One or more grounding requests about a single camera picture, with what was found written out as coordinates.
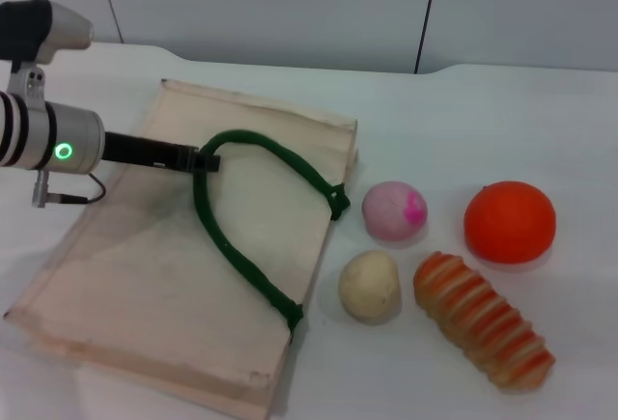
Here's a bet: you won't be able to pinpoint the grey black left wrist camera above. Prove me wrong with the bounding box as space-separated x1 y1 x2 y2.
0 0 95 68

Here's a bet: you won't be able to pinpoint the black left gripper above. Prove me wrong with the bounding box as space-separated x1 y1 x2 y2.
103 130 223 174

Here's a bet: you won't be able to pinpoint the long orange striped bread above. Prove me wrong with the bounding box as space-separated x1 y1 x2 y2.
412 250 557 391

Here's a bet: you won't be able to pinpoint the beige round egg yolk pastry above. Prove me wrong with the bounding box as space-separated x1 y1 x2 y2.
337 249 403 327

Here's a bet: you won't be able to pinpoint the cream canvas bag green handles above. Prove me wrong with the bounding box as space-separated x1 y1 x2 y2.
3 78 359 420

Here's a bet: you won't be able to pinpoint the round orange fruit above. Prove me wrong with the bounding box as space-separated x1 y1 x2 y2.
463 180 557 266

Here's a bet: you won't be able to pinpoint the pink round pastry magenta mark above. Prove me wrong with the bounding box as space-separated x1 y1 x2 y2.
361 180 430 242

